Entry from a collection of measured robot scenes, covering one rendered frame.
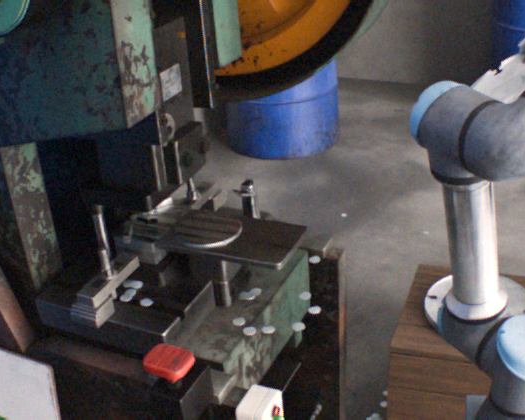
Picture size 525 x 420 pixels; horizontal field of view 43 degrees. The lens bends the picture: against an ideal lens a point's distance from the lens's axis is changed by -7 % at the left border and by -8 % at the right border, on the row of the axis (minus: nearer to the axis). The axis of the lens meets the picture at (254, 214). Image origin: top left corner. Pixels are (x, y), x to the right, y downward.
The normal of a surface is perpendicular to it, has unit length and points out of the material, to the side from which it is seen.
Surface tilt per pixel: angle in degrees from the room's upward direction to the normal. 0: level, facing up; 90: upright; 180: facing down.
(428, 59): 90
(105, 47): 90
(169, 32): 90
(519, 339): 7
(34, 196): 90
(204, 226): 0
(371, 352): 0
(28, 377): 78
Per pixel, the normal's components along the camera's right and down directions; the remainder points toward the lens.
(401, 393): -0.37, 0.47
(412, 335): -0.08, -0.88
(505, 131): -0.51, -0.14
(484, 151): -0.68, 0.29
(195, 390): 0.90, 0.13
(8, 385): -0.41, 0.26
